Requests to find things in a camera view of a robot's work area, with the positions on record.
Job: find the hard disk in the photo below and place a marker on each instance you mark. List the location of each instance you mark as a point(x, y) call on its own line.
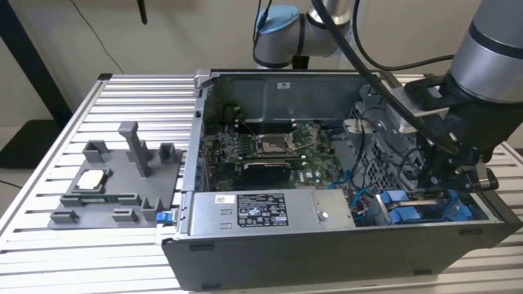
point(402, 199)

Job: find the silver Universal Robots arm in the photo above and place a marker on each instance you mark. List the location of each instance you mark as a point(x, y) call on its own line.
point(494, 49)

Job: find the grey perforated disk bay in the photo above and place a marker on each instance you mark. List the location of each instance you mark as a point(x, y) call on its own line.
point(375, 159)

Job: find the blue empty disk carrier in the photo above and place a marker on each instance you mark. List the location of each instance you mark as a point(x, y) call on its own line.
point(408, 216)

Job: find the green motherboard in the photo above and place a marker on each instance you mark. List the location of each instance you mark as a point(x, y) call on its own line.
point(314, 165)

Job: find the CPU socket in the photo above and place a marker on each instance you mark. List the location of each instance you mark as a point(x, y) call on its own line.
point(271, 144)

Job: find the black RAM slots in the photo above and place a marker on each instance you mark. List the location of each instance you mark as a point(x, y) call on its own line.
point(266, 123)

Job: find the black graphics card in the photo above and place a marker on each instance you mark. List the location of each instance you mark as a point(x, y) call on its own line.
point(266, 171)

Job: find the open black PC case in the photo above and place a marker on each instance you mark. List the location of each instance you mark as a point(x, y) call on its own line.
point(327, 257)

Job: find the silver power supply unit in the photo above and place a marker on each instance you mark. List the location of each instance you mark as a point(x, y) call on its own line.
point(270, 211)

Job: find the blue case latch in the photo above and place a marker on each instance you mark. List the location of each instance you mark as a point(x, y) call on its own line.
point(164, 217)

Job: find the grey parts rack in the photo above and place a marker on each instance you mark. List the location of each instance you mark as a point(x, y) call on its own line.
point(123, 190)

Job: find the black hanging pole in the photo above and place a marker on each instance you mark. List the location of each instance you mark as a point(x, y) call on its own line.
point(142, 10)

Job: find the green RAM stick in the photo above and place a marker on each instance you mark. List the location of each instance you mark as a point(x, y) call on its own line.
point(107, 199)

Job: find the silver CPU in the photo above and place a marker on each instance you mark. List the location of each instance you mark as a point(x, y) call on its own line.
point(91, 180)

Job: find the black flat stand base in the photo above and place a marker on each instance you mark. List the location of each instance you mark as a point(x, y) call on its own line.
point(28, 144)

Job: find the silver and black camera bracket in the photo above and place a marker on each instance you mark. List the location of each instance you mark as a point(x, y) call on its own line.
point(420, 95)

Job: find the black side wrist camera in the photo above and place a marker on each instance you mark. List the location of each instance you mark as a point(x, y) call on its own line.
point(475, 180)

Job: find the black slanted frame post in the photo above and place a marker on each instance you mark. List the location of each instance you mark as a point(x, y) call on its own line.
point(35, 61)

